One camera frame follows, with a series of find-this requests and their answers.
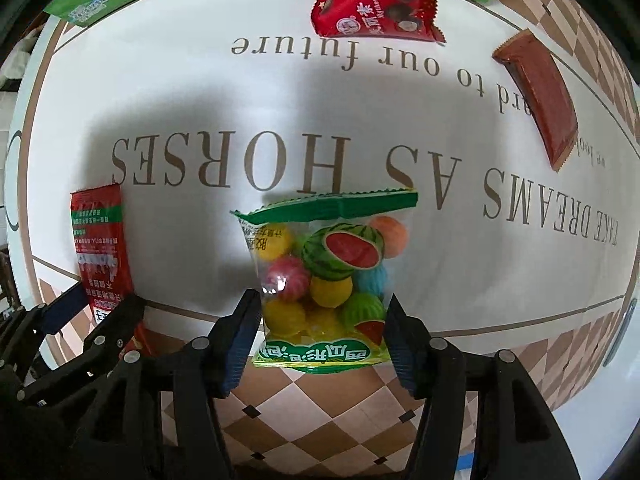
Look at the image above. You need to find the colourful gumball candy bag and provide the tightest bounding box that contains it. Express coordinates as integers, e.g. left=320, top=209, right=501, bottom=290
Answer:
left=233, top=188, right=419, bottom=374

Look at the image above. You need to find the dark red wafer packet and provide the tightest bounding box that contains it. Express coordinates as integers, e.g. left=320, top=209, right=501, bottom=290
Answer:
left=492, top=29, right=578, bottom=172

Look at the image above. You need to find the red white milk candy bag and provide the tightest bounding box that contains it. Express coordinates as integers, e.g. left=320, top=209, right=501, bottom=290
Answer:
left=70, top=183, right=134, bottom=324

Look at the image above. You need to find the printed tablecloth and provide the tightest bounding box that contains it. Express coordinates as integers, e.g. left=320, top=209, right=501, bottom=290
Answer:
left=1, top=0, right=639, bottom=479

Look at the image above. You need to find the red chocolate ball bag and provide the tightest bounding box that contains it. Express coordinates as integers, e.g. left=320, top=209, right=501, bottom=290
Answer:
left=310, top=0, right=446, bottom=44

